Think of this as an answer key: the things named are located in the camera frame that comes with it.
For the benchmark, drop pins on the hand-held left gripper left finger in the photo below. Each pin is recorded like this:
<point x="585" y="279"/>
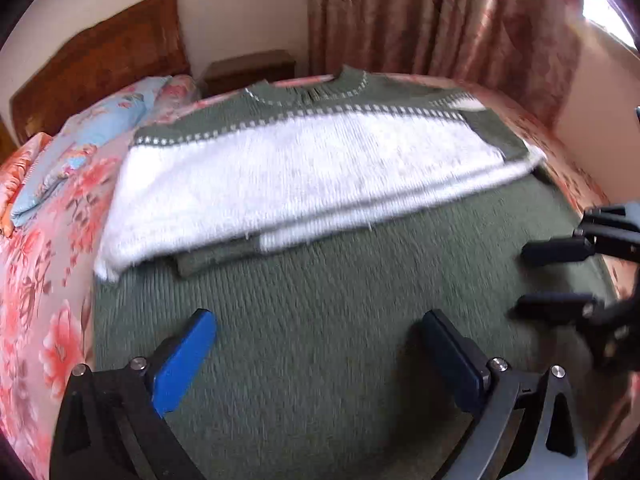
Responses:
<point x="184" y="360"/>

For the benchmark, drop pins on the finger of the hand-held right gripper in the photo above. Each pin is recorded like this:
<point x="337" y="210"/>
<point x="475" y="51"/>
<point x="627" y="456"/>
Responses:
<point x="550" y="305"/>
<point x="555" y="250"/>

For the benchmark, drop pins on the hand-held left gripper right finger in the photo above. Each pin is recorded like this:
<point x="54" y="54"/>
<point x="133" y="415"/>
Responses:
<point x="452" y="357"/>

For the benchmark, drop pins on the green and white knitted sweater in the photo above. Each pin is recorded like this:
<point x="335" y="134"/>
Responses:
<point x="320" y="280"/>

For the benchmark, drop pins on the bed with pink floral sheet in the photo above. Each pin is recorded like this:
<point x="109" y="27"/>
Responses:
<point x="45" y="310"/>

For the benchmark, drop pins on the bright window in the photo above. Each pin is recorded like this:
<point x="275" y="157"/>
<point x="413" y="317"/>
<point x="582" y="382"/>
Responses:
<point x="607" y="10"/>

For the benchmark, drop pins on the orange floral blanket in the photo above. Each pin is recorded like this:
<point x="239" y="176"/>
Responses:
<point x="17" y="175"/>

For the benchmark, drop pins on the pink floral curtain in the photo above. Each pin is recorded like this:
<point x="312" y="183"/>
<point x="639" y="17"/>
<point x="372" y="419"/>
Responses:
<point x="440" y="25"/>

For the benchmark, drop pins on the blue and pink floral pillow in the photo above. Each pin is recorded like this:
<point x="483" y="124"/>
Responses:
<point x="177" y="90"/>

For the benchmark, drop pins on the small wooden headboard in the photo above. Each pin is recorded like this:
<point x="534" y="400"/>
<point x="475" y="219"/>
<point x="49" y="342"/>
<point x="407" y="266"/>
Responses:
<point x="6" y="142"/>

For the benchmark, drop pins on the dark wooden nightstand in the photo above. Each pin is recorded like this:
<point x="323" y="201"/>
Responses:
<point x="250" y="71"/>

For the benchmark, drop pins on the large carved wooden headboard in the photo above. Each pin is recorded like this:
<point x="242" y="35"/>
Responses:
<point x="100" y="60"/>

